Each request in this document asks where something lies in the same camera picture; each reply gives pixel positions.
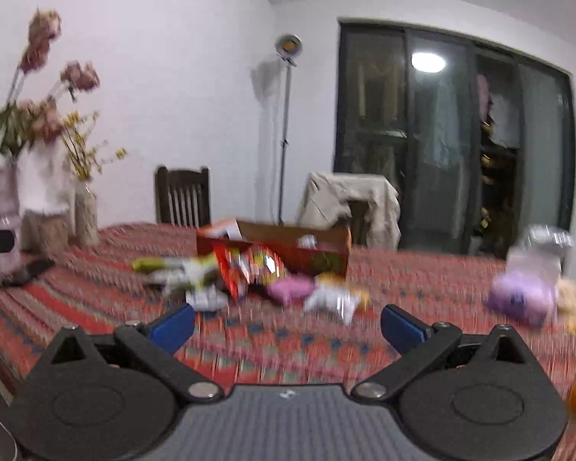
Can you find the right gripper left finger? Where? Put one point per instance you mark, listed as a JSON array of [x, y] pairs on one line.
[[151, 347]]

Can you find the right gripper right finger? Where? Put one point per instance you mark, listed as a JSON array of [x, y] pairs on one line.
[[423, 349]]

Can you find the white silver snack bag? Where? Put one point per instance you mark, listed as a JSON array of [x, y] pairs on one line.
[[207, 299]]

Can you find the white green snack bag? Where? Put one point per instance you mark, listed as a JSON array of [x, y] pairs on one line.
[[175, 273]]

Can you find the yellow chips snack bag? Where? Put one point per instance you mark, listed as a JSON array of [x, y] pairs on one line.
[[334, 295]]

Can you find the red snack bag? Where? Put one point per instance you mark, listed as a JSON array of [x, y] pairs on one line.
[[232, 271]]

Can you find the colourful round snack bag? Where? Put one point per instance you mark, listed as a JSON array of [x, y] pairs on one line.
[[262, 266]]

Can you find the pink snack bag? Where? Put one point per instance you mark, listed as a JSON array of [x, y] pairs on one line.
[[287, 290]]

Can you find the white paper bag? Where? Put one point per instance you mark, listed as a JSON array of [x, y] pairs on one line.
[[45, 190]]

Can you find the red patterned tablecloth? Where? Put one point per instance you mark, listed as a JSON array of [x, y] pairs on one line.
[[96, 288]]

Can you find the purple tissue pack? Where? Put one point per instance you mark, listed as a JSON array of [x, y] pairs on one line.
[[526, 290]]

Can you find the patterned vase yellow flowers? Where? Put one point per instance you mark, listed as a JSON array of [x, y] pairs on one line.
[[84, 161]]

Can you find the glass vase pink flowers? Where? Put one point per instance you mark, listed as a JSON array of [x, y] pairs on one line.
[[26, 123]]

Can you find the dark wooden chair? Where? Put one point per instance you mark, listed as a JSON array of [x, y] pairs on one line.
[[183, 197]]

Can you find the orange cardboard snack box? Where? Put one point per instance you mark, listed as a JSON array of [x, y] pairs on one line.
[[309, 251]]

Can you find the wooden chair with cushion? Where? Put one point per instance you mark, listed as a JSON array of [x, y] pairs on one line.
[[362, 216]]

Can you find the black framed glass door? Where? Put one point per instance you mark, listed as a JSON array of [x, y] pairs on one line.
[[479, 142]]

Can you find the black light tripod stand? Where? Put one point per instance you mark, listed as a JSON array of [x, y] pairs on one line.
[[288, 48]]

